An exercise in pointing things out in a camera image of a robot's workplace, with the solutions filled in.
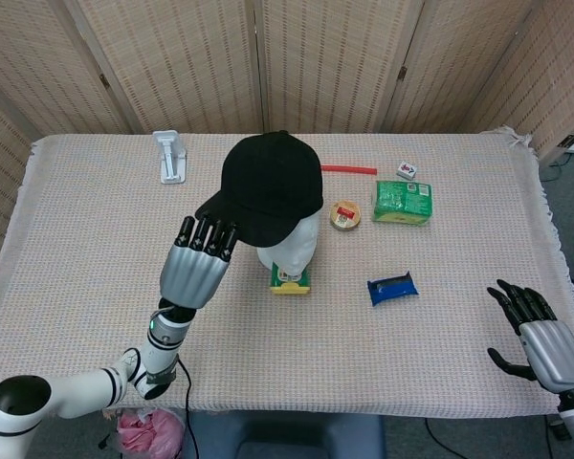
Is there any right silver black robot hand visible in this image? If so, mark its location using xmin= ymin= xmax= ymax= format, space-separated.
xmin=486 ymin=279 xmax=574 ymax=394

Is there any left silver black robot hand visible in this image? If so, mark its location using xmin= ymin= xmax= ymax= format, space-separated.
xmin=158 ymin=215 xmax=240 ymax=310

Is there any black baseball cap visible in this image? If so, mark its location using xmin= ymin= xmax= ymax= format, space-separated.
xmin=194 ymin=130 xmax=325 ymax=249

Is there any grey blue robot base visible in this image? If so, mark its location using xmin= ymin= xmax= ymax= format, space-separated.
xmin=181 ymin=409 xmax=386 ymax=459

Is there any white foam mannequin head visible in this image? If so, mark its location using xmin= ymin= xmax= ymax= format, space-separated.
xmin=255 ymin=212 xmax=320 ymax=277

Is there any green box with yellow lid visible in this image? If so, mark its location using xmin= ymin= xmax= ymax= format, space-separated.
xmin=269 ymin=262 xmax=312 ymax=296

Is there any white phone stand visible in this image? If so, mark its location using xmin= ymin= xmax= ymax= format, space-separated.
xmin=152 ymin=129 xmax=189 ymax=186

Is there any pink woven tablecloth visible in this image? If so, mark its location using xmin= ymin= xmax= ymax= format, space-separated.
xmin=0 ymin=124 xmax=574 ymax=422

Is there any round tin with red label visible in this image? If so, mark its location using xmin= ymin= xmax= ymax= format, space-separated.
xmin=329 ymin=200 xmax=364 ymax=232

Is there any pink plastic bag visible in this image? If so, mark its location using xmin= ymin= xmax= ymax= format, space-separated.
xmin=116 ymin=407 xmax=188 ymax=459

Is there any blue snack packet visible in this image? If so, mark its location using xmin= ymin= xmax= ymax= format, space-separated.
xmin=366 ymin=271 xmax=420 ymax=307

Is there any red stick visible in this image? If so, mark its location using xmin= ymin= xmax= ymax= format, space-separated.
xmin=320 ymin=164 xmax=379 ymax=176

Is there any beige woven folding screen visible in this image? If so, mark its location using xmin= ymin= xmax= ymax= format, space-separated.
xmin=0 ymin=0 xmax=574 ymax=259

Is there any green tissue pack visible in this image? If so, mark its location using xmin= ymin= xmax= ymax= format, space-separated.
xmin=371 ymin=180 xmax=434 ymax=228

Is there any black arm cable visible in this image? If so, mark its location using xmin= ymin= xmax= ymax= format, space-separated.
xmin=174 ymin=353 xmax=200 ymax=459

